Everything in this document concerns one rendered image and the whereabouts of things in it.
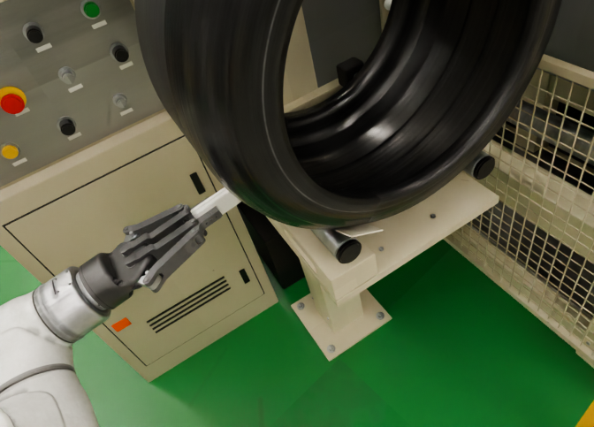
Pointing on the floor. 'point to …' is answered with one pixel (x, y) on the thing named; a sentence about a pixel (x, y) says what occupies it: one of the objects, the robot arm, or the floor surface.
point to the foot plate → (328, 340)
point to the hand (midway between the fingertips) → (217, 205)
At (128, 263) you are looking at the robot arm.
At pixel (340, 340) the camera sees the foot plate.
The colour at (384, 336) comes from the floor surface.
